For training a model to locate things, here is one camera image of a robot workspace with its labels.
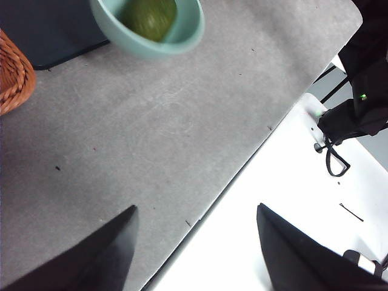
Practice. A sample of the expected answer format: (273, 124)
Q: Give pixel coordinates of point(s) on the black rectangular tray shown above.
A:
(45, 33)

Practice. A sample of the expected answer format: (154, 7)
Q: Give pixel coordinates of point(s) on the teal ceramic bowl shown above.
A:
(142, 45)

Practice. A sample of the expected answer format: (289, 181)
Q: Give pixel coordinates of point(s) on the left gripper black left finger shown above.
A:
(100, 254)

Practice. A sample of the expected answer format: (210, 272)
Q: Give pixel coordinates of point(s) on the green avocado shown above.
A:
(150, 21)

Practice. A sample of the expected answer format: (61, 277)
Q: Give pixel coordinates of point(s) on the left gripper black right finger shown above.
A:
(297, 257)

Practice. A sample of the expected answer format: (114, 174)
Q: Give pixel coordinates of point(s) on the brown wicker basket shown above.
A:
(13, 82)

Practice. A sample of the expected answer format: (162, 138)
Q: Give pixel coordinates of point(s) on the black bracket with white stripe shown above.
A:
(373, 263)

